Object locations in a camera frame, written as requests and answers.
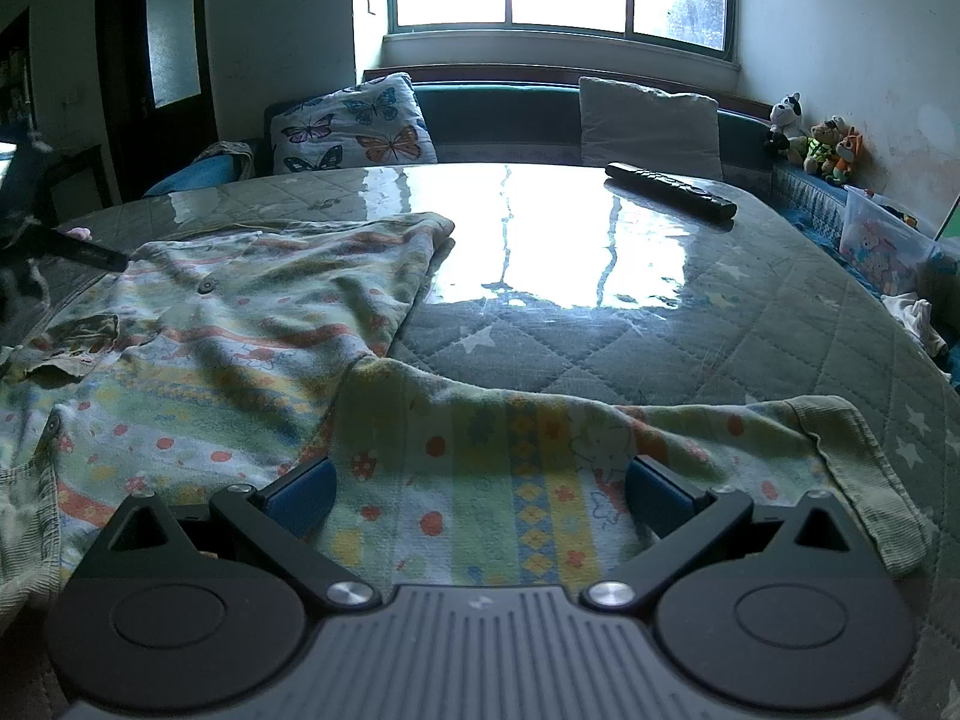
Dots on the colourful patterned children's garment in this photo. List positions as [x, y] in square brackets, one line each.
[239, 357]

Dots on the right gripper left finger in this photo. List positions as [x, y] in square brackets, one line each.
[266, 527]

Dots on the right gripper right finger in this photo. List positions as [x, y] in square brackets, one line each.
[693, 526]

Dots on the teal bench sofa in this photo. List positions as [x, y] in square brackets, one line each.
[510, 116]

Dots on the orange plush toy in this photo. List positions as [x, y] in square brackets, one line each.
[848, 152]

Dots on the dark door with glass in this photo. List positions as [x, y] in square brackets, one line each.
[155, 86]

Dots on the quilted green star tablecloth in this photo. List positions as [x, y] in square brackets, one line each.
[919, 437]

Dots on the blue cushion at bench end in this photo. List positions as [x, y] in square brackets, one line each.
[213, 170]

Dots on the small pink toy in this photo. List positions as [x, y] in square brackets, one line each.
[80, 233]

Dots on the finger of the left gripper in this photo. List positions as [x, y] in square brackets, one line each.
[40, 241]

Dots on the plain grey cushion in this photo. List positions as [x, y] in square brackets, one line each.
[621, 122]

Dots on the black and white plush toy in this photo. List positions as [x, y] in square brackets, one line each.
[785, 139]

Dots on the black remote control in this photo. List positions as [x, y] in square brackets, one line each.
[672, 191]

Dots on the green and brown plush toy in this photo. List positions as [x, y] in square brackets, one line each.
[823, 139]

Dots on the clear plastic storage box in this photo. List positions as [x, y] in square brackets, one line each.
[887, 251]

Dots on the butterfly print pillow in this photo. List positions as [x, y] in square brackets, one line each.
[372, 124]

